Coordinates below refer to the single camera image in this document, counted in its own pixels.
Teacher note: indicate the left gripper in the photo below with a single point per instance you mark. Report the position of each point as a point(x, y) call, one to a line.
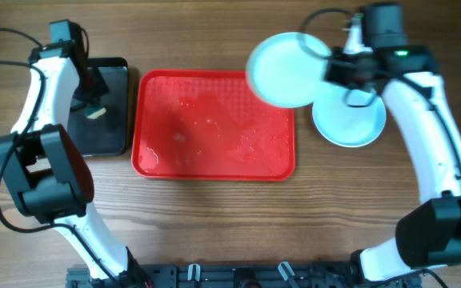
point(101, 87)

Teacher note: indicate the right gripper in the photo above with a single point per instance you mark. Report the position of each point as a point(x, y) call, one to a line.
point(334, 72)

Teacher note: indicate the green yellow sponge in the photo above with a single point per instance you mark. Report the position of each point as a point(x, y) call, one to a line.
point(94, 112)

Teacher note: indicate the light blue plate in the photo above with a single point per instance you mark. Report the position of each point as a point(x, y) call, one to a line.
point(349, 118)
point(287, 70)

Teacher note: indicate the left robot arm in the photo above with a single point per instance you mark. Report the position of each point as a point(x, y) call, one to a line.
point(46, 175)

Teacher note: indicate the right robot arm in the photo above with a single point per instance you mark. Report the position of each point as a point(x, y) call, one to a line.
point(413, 91)

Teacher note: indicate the black rectangular tray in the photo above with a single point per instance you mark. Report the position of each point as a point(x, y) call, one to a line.
point(106, 135)

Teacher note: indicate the red plastic tray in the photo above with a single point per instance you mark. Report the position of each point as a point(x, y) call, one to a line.
point(209, 125)

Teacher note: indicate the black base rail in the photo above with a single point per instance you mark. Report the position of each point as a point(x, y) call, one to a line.
point(314, 275)

